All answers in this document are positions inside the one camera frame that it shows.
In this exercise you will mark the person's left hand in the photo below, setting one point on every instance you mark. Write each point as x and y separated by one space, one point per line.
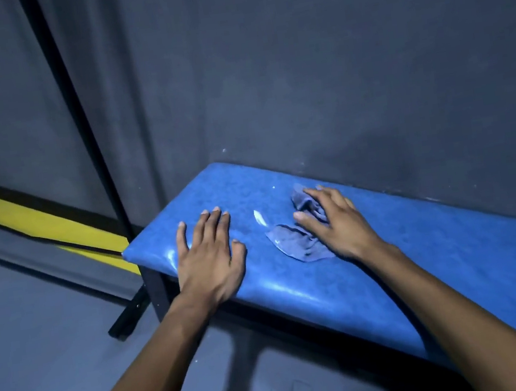
208 270

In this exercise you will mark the person's right hand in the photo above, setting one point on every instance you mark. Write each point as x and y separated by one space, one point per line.
348 233

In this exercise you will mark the blue cleaning cloth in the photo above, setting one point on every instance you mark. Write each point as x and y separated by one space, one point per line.
293 245

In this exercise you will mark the blue bench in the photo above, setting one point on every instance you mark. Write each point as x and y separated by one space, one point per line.
435 245

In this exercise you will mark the person's right forearm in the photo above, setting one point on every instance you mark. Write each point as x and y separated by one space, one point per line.
469 326

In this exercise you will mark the person's left forearm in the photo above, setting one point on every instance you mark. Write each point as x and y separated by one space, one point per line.
154 382

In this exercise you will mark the white paste smear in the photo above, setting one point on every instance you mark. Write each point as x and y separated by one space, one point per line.
259 218

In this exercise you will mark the black vertical post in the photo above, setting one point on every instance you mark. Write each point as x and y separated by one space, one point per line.
64 86

